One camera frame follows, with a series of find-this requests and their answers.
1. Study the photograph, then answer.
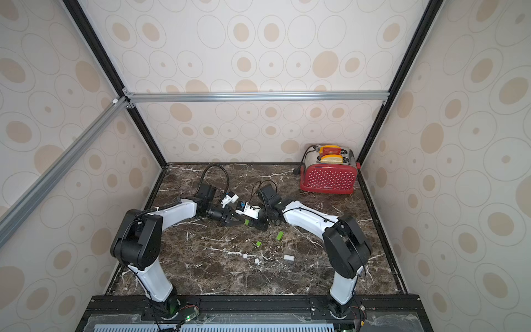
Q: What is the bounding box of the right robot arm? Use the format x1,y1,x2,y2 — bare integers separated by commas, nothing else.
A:
257,185,372,319

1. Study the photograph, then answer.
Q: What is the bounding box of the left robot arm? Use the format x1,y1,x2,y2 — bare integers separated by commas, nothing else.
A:
110,185,247,320

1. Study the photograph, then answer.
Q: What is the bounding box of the red polka dot toaster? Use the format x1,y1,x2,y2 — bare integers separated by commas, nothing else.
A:
300,145,360,195

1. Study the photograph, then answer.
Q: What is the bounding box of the silver aluminium crossbar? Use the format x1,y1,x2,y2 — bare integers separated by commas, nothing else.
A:
127,91,389,103

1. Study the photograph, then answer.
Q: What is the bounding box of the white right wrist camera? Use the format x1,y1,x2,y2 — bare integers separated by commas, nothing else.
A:
236,201,261,220

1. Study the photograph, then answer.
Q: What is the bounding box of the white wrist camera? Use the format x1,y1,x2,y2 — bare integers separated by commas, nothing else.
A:
236,201,261,220
221,192,239,208

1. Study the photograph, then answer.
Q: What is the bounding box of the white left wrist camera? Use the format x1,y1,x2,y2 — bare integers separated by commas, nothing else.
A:
221,192,239,208

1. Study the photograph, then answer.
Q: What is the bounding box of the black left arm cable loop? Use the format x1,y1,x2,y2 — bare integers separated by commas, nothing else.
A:
198,165,231,198

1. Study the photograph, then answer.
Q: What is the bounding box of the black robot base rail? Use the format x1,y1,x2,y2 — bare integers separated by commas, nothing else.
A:
77,295,432,331

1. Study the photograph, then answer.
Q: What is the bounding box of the silver aluminium side rail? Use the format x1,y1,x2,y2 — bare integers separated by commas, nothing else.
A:
1,96,127,246

